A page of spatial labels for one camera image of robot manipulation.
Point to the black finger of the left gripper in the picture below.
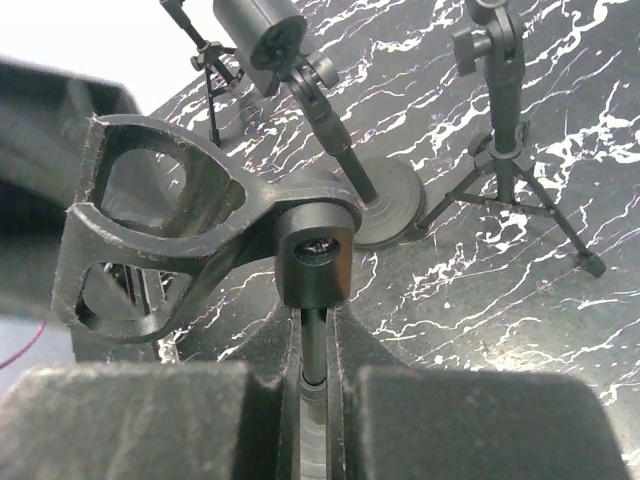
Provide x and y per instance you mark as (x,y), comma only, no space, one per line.
(44,120)

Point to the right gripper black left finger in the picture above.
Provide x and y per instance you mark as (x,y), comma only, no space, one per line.
(235,419)

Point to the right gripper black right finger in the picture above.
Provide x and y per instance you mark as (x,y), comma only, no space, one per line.
(387,420)

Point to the black round-base stand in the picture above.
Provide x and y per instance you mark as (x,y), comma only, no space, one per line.
(225,217)
(273,48)

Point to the black tripod microphone stand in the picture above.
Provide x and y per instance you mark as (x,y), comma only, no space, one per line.
(499,175)

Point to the black shock-mount tripod stand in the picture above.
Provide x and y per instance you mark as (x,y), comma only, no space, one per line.
(219,79)

